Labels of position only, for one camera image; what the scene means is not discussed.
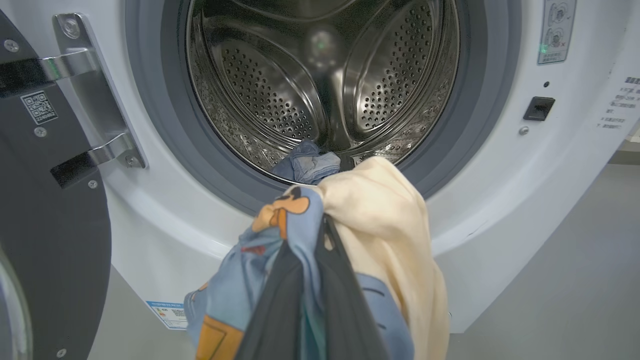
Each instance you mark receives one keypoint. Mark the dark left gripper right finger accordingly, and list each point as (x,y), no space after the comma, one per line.
(345,320)

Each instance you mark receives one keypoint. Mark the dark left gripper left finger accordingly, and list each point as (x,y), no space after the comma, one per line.
(277,320)

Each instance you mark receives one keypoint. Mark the blue clothes pile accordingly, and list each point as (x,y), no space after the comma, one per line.
(380,225)

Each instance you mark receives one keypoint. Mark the light blue garment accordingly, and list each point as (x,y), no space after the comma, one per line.
(307,162)

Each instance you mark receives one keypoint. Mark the grey washing machine door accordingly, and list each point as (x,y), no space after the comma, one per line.
(55,240)

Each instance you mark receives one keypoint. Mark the white front-load washing machine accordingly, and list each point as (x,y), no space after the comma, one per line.
(500,200)

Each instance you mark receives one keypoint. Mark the perforated steel washer drum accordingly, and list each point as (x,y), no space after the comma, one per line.
(270,90)

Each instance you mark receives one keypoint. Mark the black door latch socket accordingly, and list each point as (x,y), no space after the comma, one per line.
(539,108)

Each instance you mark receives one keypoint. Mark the chrome door hinge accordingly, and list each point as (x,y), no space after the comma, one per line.
(95,85)

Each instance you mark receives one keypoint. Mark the blue energy label sticker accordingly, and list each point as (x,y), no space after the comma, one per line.
(167,315)

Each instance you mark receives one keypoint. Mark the white QR code sticker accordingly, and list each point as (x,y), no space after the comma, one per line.
(38,107)

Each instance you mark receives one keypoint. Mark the black printed text label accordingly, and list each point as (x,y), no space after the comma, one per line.
(620,102)

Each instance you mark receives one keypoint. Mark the grey warning pictogram sticker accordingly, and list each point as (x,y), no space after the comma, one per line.
(556,30)

